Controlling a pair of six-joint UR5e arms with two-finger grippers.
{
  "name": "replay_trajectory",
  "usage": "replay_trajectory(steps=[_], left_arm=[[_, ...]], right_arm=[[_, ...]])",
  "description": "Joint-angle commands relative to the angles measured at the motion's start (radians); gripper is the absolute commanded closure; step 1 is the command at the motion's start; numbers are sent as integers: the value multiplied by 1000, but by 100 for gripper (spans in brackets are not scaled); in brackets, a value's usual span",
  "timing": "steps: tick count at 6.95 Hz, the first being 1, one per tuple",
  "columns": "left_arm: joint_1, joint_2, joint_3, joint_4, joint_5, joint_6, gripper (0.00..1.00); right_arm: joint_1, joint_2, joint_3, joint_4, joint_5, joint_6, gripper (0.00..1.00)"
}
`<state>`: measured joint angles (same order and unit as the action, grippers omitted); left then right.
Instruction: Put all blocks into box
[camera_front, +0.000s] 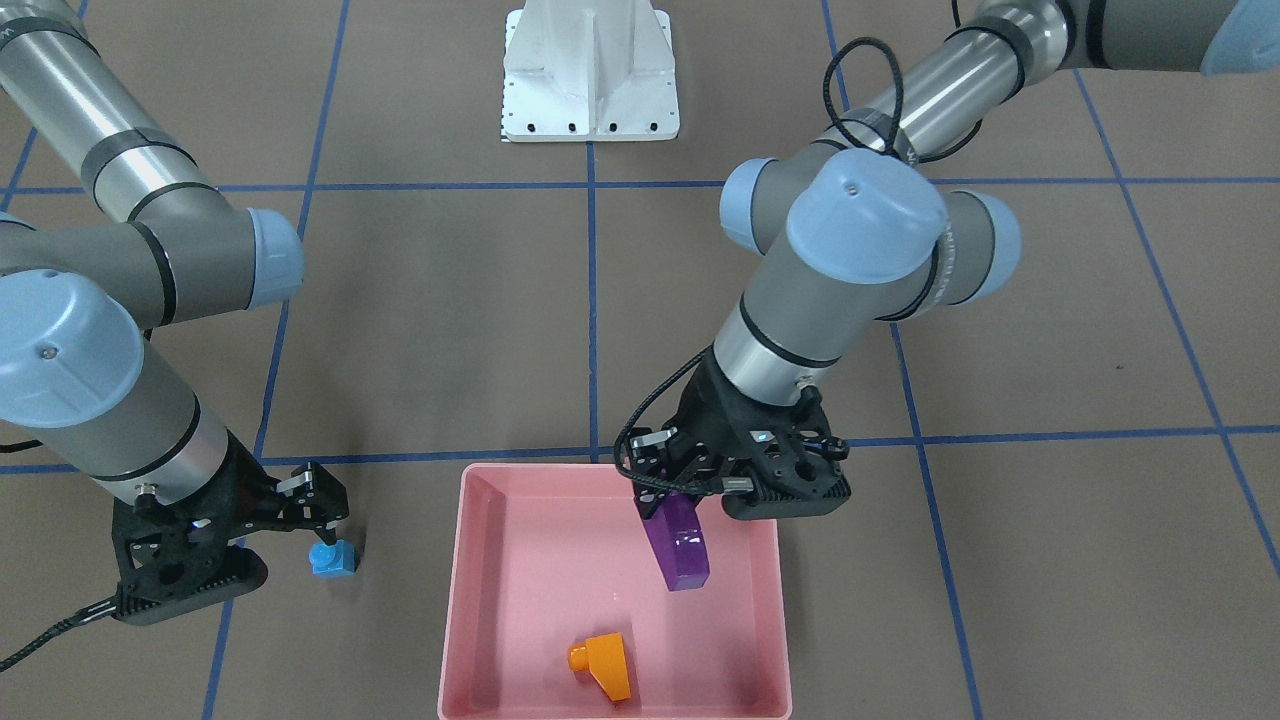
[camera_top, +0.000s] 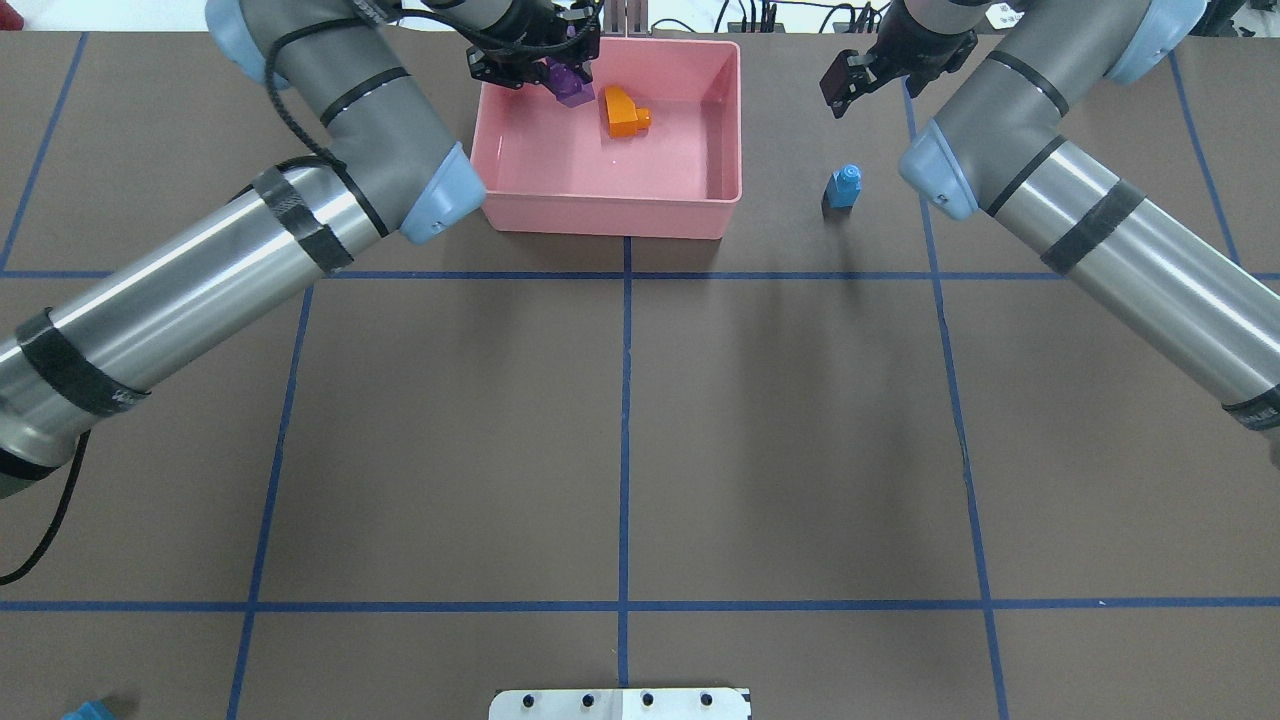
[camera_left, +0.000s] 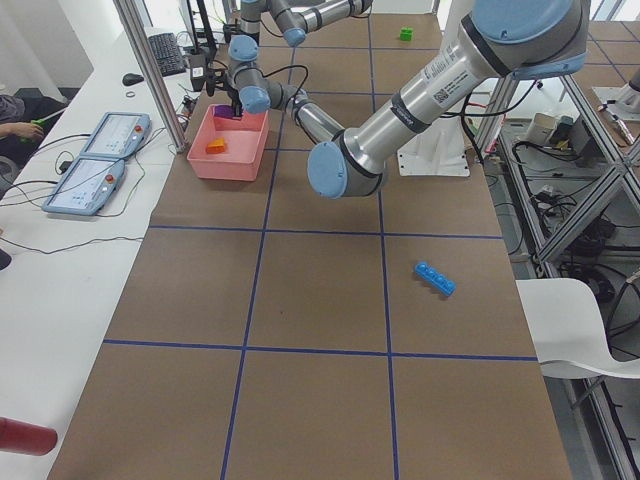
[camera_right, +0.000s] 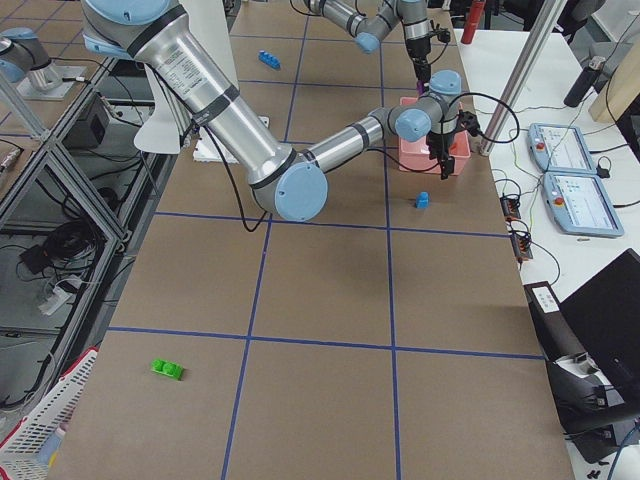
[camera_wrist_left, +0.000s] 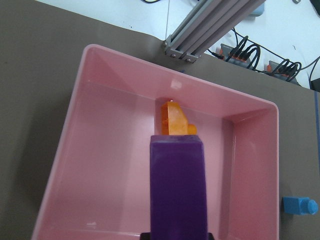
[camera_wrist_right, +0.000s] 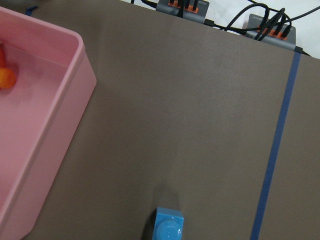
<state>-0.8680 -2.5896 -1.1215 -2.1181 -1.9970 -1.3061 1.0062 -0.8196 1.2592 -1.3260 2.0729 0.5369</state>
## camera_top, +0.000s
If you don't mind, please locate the orange sloped block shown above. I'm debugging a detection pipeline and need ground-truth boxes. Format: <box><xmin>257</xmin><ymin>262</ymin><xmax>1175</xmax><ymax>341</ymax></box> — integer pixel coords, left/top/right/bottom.
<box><xmin>602</xmin><ymin>85</ymin><xmax>653</xmax><ymax>140</ymax></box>

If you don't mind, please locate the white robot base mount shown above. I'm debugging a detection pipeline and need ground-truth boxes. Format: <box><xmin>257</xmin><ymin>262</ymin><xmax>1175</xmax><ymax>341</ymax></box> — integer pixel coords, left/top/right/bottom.
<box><xmin>488</xmin><ymin>687</ymin><xmax>753</xmax><ymax>719</ymax></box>

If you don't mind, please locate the black usb hub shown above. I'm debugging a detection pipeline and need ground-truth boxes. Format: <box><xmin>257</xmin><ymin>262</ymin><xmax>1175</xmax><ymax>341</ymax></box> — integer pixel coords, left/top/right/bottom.
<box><xmin>712</xmin><ymin>1</ymin><xmax>890</xmax><ymax>35</ymax></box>

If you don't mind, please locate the aluminium frame post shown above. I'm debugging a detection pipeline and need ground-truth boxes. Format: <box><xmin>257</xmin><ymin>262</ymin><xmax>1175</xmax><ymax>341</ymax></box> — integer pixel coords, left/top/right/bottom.
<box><xmin>602</xmin><ymin>0</ymin><xmax>652</xmax><ymax>38</ymax></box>

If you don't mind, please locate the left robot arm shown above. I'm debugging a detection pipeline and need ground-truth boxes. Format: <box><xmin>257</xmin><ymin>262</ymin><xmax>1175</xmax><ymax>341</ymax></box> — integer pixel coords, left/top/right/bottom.
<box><xmin>1</xmin><ymin>1</ymin><xmax>603</xmax><ymax>497</ymax></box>

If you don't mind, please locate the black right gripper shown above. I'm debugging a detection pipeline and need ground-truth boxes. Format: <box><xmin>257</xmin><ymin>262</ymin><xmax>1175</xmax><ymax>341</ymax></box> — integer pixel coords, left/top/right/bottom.
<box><xmin>819</xmin><ymin>1</ymin><xmax>980</xmax><ymax>119</ymax></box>

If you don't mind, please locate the small blue block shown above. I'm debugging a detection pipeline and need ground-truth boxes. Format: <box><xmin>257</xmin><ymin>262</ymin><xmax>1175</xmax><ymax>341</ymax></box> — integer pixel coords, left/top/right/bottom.
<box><xmin>822</xmin><ymin>164</ymin><xmax>863</xmax><ymax>211</ymax></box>

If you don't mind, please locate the purple long block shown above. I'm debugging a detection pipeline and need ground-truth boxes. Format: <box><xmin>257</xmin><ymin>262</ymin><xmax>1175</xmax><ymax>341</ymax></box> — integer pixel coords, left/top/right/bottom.
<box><xmin>544</xmin><ymin>28</ymin><xmax>599</xmax><ymax>108</ymax></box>

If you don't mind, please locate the pink plastic box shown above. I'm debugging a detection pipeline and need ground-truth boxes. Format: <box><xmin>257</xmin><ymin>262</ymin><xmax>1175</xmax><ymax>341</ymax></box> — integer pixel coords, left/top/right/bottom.
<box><xmin>470</xmin><ymin>37</ymin><xmax>742</xmax><ymax>240</ymax></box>

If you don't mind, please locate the long blue studded block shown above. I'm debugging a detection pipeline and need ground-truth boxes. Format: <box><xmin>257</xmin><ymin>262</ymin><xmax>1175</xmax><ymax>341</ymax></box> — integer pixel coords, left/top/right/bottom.
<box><xmin>61</xmin><ymin>700</ymin><xmax>116</xmax><ymax>720</ymax></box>

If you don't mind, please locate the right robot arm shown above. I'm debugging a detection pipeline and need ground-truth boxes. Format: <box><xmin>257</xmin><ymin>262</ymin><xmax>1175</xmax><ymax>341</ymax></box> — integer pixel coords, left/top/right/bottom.
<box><xmin>899</xmin><ymin>1</ymin><xmax>1279</xmax><ymax>456</ymax></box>

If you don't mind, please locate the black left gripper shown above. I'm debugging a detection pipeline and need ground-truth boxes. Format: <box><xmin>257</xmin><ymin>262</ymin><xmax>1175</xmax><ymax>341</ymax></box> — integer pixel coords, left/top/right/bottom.
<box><xmin>468</xmin><ymin>1</ymin><xmax>603</xmax><ymax>90</ymax></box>

